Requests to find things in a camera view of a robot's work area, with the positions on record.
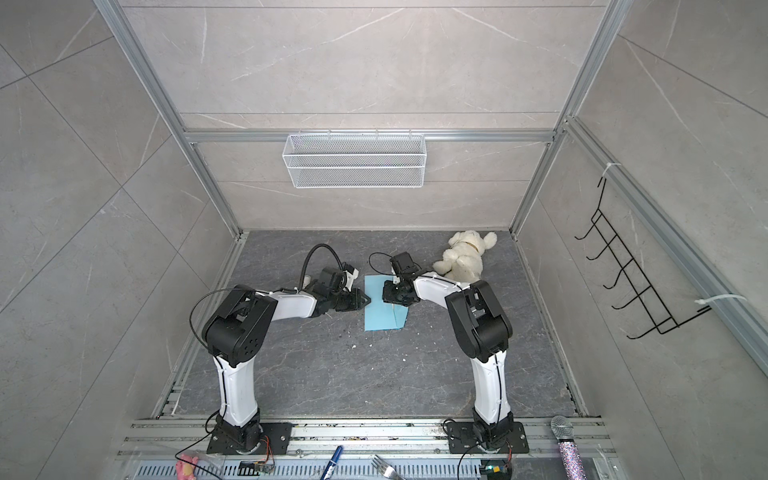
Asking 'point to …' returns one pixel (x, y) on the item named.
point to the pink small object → (185, 467)
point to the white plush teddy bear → (462, 262)
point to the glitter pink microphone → (563, 429)
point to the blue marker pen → (333, 462)
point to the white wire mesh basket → (325, 161)
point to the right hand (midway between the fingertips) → (386, 294)
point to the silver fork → (385, 469)
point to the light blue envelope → (379, 314)
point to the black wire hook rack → (626, 264)
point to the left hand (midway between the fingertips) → (370, 295)
